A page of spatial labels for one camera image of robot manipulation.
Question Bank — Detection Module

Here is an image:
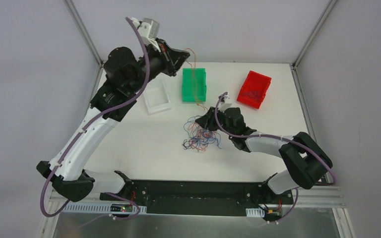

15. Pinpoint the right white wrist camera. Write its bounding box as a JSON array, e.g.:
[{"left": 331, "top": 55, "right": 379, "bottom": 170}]
[{"left": 217, "top": 95, "right": 233, "bottom": 112}]

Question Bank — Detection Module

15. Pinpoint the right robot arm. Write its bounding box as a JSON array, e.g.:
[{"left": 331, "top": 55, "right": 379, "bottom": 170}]
[{"left": 196, "top": 107, "right": 333, "bottom": 203}]

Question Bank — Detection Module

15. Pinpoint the purple wire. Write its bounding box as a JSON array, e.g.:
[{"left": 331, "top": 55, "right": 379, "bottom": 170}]
[{"left": 241, "top": 90, "right": 263, "bottom": 103}]

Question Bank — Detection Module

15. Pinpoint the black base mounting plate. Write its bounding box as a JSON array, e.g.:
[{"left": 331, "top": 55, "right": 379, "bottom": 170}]
[{"left": 100, "top": 179, "right": 294, "bottom": 217}]

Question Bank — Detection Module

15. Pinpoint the coloured wire bundle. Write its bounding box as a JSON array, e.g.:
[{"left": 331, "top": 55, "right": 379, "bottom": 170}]
[{"left": 181, "top": 114, "right": 223, "bottom": 153}]

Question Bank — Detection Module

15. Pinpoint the red plastic bin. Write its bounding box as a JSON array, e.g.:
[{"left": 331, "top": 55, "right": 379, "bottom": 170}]
[{"left": 237, "top": 70, "right": 272, "bottom": 110}]

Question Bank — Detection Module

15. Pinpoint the white plastic bin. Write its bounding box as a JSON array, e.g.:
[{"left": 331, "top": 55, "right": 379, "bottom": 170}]
[{"left": 143, "top": 76, "right": 172, "bottom": 115}]

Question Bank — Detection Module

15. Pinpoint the green plastic bin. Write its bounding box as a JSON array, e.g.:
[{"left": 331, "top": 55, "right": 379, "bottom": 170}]
[{"left": 182, "top": 68, "right": 207, "bottom": 103}]

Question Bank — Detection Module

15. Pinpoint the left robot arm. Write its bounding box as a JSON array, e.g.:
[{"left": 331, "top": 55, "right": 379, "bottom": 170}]
[{"left": 36, "top": 38, "right": 190, "bottom": 202}]

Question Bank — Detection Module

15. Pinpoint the orange wire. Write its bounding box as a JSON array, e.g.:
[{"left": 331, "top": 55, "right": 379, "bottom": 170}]
[{"left": 185, "top": 48, "right": 208, "bottom": 113}]

